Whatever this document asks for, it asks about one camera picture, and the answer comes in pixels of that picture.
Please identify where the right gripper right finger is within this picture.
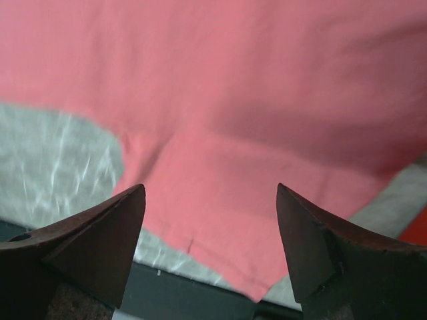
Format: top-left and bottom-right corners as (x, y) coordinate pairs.
(276, 185), (426, 320)

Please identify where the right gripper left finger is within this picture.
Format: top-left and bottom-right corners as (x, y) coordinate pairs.
(1, 184), (146, 319)

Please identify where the dark pink t shirt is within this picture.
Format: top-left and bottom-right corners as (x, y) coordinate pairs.
(1, 1), (426, 301)

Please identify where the red plastic bin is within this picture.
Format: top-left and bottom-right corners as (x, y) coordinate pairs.
(398, 207), (427, 246)

